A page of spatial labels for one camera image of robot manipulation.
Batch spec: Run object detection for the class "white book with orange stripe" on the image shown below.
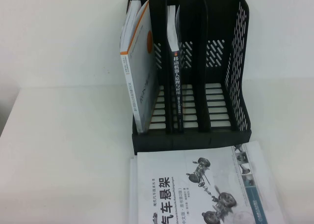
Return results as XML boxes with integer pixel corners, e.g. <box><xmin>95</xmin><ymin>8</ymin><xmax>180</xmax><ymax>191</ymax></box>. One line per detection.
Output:
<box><xmin>119</xmin><ymin>0</ymin><xmax>160</xmax><ymax>134</ymax></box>

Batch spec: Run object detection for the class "white car suspension book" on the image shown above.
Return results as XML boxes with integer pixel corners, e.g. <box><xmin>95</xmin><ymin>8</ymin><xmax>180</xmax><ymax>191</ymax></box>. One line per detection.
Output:
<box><xmin>136</xmin><ymin>140</ymin><xmax>292</xmax><ymax>224</ymax></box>

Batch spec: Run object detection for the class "black mobile robot book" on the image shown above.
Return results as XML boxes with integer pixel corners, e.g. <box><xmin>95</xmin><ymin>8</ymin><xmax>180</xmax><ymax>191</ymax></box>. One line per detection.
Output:
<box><xmin>166</xmin><ymin>4</ymin><xmax>184</xmax><ymax>134</ymax></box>

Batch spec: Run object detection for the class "black plastic book stand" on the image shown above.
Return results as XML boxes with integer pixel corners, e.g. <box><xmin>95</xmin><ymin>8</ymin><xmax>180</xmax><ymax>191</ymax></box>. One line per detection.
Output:
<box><xmin>126</xmin><ymin>0</ymin><xmax>253</xmax><ymax>154</ymax></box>

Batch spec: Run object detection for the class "magazine with man portrait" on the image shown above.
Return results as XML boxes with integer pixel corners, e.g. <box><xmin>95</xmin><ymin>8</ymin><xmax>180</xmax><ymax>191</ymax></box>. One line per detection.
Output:
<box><xmin>129</xmin><ymin>145</ymin><xmax>297</xmax><ymax>224</ymax></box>

